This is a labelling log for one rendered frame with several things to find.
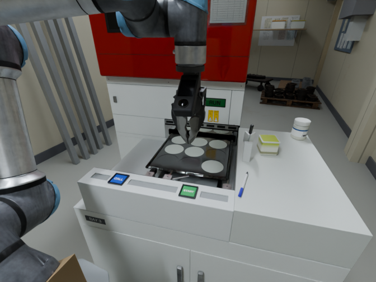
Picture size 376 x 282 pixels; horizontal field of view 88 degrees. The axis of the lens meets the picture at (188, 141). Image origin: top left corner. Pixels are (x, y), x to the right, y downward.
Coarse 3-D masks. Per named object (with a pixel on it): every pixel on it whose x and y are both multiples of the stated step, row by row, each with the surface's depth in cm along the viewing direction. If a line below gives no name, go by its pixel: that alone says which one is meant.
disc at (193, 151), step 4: (188, 148) 103; (192, 148) 103; (196, 148) 103; (200, 148) 103; (188, 152) 100; (192, 152) 100; (196, 152) 100; (200, 152) 100; (192, 156) 96; (196, 156) 96
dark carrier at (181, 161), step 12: (168, 144) 107; (180, 144) 107; (228, 144) 107; (156, 156) 96; (168, 156) 97; (180, 156) 96; (204, 156) 96; (216, 156) 97; (180, 168) 87; (192, 168) 88
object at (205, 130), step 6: (168, 126) 121; (174, 126) 120; (186, 126) 118; (168, 132) 123; (204, 132) 117; (210, 132) 116; (216, 132) 115; (222, 132) 114; (228, 132) 113; (234, 132) 112; (234, 144) 116
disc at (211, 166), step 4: (212, 160) 93; (204, 164) 90; (208, 164) 90; (212, 164) 90; (216, 164) 90; (220, 164) 90; (204, 168) 87; (208, 168) 87; (212, 168) 87; (216, 168) 87; (220, 168) 87; (212, 172) 85; (216, 172) 85
